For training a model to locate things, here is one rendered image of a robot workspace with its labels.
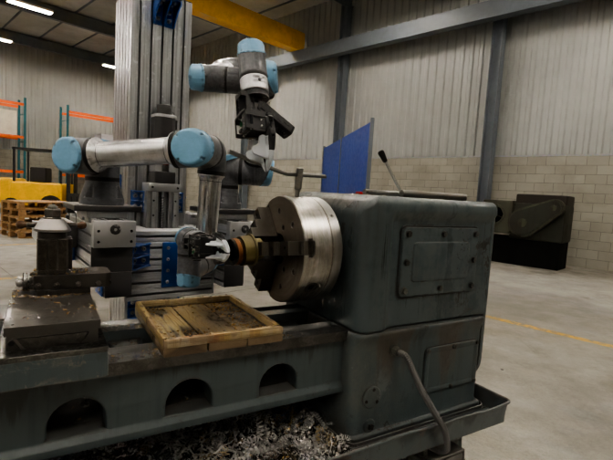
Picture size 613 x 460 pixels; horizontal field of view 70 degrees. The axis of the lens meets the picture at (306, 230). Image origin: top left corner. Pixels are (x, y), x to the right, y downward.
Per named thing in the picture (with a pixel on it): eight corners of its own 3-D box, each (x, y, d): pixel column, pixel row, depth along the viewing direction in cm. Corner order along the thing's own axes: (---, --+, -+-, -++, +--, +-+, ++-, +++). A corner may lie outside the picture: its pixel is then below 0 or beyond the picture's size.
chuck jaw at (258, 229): (280, 243, 134) (271, 212, 140) (287, 235, 130) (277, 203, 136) (247, 244, 128) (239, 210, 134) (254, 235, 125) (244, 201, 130)
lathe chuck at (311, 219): (275, 280, 150) (285, 190, 144) (325, 316, 124) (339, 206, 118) (251, 282, 145) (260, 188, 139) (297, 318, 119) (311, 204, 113)
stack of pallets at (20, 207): (59, 232, 1010) (60, 200, 1004) (80, 235, 963) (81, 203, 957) (-2, 234, 904) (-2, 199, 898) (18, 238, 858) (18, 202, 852)
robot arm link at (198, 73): (212, 55, 166) (186, 55, 121) (241, 57, 167) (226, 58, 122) (212, 87, 170) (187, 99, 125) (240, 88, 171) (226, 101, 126)
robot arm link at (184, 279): (207, 283, 150) (209, 251, 149) (194, 289, 139) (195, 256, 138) (186, 280, 151) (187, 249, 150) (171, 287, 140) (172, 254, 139)
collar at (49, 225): (69, 229, 111) (69, 217, 111) (71, 233, 104) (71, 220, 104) (33, 229, 107) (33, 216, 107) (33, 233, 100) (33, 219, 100)
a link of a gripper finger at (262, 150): (250, 170, 111) (247, 136, 112) (271, 172, 114) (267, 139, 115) (254, 165, 108) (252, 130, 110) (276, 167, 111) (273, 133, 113)
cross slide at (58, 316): (83, 293, 124) (83, 277, 124) (100, 341, 88) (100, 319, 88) (13, 297, 116) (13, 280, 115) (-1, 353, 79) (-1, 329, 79)
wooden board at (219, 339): (231, 306, 143) (232, 294, 143) (283, 341, 112) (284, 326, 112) (134, 314, 127) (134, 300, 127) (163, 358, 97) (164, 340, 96)
